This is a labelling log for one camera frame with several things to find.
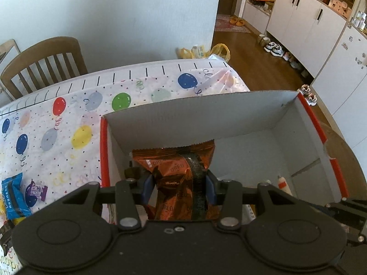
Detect purple candy packet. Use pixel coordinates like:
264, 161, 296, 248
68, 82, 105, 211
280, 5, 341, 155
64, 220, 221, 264
25, 180, 48, 206

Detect brown Oreo snack bag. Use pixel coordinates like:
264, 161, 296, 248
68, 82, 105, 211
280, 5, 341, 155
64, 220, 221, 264
133, 140, 220, 221

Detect entry door rug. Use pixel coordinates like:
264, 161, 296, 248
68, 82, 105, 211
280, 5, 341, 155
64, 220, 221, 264
215, 15, 251, 33

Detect orange slippers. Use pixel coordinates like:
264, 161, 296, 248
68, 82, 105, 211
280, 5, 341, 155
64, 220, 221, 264
230, 17, 245, 27

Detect white wall cabinets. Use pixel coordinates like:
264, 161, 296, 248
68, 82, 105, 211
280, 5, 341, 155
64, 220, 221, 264
243, 0, 366, 155

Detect pair of sneakers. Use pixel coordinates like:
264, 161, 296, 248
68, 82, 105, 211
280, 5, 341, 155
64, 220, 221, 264
264, 42, 284, 57

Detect wooden side cabinet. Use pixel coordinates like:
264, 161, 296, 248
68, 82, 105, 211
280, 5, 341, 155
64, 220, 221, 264
0, 39, 20, 105

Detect blue Oreo snack packet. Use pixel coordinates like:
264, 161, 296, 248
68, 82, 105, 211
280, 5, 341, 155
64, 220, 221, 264
1, 173, 32, 220

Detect dark green black packet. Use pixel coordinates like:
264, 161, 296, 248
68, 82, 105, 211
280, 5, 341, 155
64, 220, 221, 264
0, 220, 15, 256

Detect red cardboard box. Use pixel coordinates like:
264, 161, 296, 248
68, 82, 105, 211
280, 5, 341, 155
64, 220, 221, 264
100, 91, 349, 206

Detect yellow plastic bag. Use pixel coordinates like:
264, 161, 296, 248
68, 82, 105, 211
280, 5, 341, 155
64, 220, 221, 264
177, 44, 231, 63

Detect balloon pattern tablecloth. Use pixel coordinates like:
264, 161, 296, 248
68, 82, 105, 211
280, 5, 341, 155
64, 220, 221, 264
0, 58, 250, 270

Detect wooden chair far side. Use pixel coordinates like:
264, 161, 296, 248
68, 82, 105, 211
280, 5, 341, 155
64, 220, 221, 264
1, 36, 88, 99

